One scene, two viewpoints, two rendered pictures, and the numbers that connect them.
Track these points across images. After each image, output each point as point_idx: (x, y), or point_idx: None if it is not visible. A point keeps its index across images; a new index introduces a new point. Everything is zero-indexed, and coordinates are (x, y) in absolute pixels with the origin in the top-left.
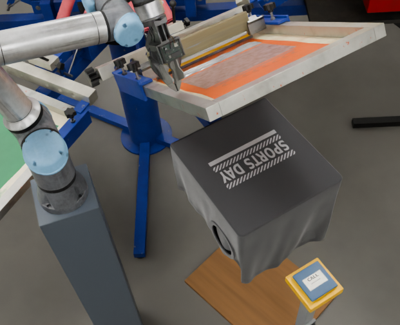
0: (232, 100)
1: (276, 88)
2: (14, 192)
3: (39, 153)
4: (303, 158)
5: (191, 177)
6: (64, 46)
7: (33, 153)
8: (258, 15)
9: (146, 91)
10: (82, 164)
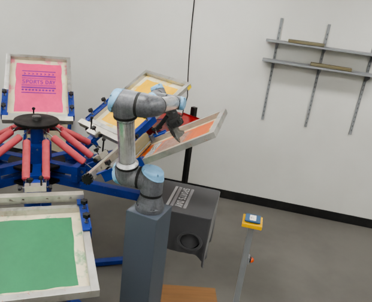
0: (216, 130)
1: (220, 127)
2: (90, 244)
3: (156, 171)
4: (199, 190)
5: None
6: (173, 106)
7: (153, 172)
8: None
9: (145, 160)
10: None
